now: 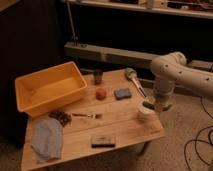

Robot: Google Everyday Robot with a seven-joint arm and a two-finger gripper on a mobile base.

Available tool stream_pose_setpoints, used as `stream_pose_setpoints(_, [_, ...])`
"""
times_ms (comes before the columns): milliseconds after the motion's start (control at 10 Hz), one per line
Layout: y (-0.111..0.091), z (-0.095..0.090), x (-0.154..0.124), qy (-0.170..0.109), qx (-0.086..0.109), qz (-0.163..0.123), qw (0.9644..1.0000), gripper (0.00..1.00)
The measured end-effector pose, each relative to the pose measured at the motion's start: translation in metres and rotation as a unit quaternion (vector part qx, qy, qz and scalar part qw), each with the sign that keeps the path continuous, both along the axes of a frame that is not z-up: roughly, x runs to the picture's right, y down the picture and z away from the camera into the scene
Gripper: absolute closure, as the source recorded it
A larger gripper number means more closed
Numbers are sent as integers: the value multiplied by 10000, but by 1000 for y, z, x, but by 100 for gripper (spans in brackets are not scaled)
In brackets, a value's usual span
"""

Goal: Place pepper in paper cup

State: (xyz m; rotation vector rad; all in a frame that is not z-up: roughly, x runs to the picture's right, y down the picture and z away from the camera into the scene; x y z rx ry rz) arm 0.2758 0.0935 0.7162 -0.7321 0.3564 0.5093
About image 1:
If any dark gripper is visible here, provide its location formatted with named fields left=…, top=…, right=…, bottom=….
left=143, top=100, right=172, bottom=112

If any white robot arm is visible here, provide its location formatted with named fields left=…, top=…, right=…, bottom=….
left=150, top=52, right=213, bottom=113

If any red pepper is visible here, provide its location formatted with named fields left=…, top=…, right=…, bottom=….
left=96, top=88, right=107, bottom=100

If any dark paper cup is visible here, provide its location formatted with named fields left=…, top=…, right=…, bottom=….
left=93, top=69, right=103, bottom=85

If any blue sponge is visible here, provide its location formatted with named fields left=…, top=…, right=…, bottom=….
left=114, top=88, right=132, bottom=100

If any wooden table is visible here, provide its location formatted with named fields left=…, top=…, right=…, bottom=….
left=21, top=70, right=165, bottom=171

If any green-headed dish brush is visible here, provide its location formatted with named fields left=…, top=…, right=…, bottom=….
left=125, top=68, right=147, bottom=98

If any metal shelf beam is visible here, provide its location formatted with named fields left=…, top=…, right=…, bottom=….
left=64, top=41, right=213, bottom=72

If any dark rectangular eraser block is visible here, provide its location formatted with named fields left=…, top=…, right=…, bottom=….
left=91, top=136, right=115, bottom=148

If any upper shelf board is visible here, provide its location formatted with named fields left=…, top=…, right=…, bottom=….
left=63, top=0, right=213, bottom=19

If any blue cloth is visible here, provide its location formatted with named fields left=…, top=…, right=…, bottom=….
left=31, top=118, right=63, bottom=163

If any yellow plastic bin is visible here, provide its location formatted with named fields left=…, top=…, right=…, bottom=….
left=15, top=62, right=87, bottom=118

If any black cable on floor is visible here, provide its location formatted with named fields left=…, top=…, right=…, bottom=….
left=183, top=96, right=213, bottom=171

